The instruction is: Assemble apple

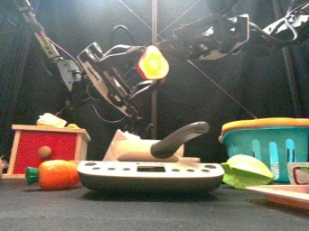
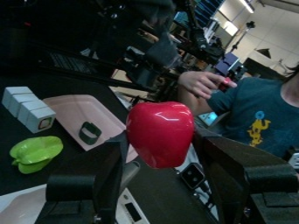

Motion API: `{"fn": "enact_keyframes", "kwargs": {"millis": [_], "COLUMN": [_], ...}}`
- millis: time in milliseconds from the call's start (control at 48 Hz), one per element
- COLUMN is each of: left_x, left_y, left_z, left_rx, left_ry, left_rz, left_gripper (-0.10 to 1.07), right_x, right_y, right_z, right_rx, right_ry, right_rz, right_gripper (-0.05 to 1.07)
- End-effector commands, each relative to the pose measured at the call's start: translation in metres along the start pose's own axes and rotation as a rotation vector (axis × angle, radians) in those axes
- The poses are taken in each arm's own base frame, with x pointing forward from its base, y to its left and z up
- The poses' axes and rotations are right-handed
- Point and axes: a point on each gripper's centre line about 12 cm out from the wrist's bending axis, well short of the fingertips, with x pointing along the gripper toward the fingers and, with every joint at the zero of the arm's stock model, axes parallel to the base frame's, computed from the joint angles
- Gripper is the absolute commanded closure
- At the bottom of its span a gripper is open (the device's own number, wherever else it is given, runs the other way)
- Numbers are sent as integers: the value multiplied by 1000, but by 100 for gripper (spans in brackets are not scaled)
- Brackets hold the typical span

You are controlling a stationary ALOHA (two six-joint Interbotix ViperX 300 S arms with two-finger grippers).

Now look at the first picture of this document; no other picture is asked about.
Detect red toy apple half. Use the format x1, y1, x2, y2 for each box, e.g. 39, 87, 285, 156
136, 44, 170, 81

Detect light wooden board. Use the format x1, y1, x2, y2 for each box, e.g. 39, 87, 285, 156
103, 129, 142, 162

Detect pale yellow toy food piece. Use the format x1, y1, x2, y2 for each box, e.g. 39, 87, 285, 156
35, 112, 69, 128

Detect red wooden drawer box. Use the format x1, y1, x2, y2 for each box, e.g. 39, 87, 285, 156
3, 124, 93, 180

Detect grey digital kitchen scale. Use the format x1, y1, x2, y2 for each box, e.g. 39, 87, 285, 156
77, 160, 227, 195

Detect orange toy carrot green top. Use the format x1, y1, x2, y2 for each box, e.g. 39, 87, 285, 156
25, 159, 81, 191

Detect teal basket orange rim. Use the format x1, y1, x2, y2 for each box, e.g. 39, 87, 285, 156
217, 116, 309, 184

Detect green toy lettuce leaf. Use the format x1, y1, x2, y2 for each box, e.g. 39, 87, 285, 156
220, 153, 276, 190

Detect small white framed toy card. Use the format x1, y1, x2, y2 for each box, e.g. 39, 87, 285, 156
287, 162, 309, 186

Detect pink plate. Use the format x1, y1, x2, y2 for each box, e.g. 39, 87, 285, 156
244, 183, 309, 211

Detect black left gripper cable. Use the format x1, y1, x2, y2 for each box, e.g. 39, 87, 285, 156
109, 23, 141, 49

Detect vertical metal frame pole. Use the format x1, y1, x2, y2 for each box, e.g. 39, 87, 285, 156
152, 0, 160, 140

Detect wooden toy pan grey handle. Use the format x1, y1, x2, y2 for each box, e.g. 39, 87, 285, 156
111, 121, 212, 163

